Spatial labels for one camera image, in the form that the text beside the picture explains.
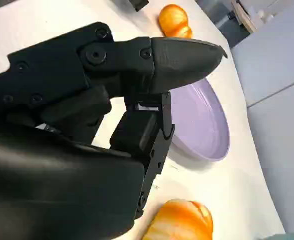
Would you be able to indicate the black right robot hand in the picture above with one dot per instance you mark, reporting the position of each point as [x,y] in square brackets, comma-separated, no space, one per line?
[49,175]

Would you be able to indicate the orange and white bread roll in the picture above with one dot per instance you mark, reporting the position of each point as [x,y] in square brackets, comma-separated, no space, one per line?
[181,220]
[173,18]

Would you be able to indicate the lilac plate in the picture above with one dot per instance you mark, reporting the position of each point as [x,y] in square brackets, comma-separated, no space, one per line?
[201,120]

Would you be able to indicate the wooden board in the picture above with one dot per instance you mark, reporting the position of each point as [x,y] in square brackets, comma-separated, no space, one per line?
[244,13]

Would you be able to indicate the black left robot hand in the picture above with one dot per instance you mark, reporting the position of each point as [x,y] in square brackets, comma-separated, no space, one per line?
[138,4]

